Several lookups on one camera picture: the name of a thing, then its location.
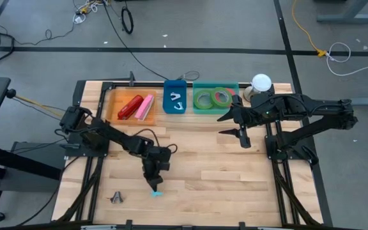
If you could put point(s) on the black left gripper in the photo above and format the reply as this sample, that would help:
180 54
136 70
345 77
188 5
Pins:
156 159

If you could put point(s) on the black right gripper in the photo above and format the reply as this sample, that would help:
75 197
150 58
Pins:
251 115

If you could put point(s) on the pink tape roll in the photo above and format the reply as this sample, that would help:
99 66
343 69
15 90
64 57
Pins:
233 92

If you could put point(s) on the green tape roll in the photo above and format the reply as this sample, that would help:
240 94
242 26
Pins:
221 89
196 99

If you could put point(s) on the silver staple remover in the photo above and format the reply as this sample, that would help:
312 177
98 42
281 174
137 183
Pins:
179 106

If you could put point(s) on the purple staple remover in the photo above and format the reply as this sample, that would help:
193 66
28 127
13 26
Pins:
175 96

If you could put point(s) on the pink eraser block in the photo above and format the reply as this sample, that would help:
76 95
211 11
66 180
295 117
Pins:
145 107

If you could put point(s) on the red stapler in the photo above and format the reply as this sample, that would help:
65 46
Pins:
130 107

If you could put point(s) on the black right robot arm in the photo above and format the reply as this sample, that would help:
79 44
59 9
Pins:
315 107

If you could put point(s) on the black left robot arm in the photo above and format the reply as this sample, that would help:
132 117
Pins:
113 137

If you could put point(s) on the teal translucent plastic bin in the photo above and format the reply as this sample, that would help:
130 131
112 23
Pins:
217 110

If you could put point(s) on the white dome silver lamp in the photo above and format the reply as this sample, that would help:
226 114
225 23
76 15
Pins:
261 82

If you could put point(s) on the blue plastic bin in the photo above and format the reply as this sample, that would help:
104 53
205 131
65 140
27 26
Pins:
168 107

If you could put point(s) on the orange translucent plastic bin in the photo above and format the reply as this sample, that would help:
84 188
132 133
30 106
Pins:
112 116

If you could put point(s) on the black round knob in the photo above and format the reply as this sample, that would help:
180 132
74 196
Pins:
11 93

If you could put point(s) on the black camera box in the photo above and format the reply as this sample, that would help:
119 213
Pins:
186 228

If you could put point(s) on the black metal rig frame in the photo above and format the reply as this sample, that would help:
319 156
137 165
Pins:
203 228

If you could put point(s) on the silver aluminium bracket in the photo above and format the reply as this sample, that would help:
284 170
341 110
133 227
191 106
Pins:
97 227
271 228

